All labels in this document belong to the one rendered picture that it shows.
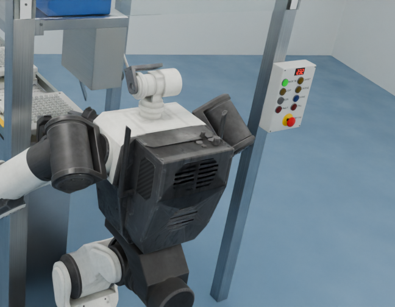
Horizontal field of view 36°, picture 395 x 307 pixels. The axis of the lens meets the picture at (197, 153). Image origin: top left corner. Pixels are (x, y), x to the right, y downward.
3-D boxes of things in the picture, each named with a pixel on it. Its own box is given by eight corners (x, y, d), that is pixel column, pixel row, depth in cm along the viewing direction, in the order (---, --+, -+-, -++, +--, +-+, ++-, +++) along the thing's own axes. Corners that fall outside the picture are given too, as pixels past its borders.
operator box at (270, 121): (300, 127, 238) (317, 64, 226) (268, 133, 228) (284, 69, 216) (289, 120, 242) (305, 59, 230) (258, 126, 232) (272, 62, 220)
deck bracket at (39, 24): (44, 36, 168) (45, 20, 166) (27, 36, 165) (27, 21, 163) (43, 35, 168) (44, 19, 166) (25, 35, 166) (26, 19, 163)
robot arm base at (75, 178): (88, 199, 140) (117, 179, 133) (38, 194, 131) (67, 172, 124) (79, 142, 146) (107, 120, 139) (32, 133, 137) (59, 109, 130)
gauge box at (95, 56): (120, 87, 193) (127, 27, 183) (91, 91, 187) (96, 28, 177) (89, 62, 207) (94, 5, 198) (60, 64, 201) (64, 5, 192)
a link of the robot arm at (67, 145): (60, 195, 139) (102, 172, 133) (29, 188, 132) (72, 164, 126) (54, 150, 144) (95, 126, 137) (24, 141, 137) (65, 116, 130)
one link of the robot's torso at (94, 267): (107, 287, 203) (176, 275, 166) (58, 303, 193) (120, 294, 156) (96, 243, 205) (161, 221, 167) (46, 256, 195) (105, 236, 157)
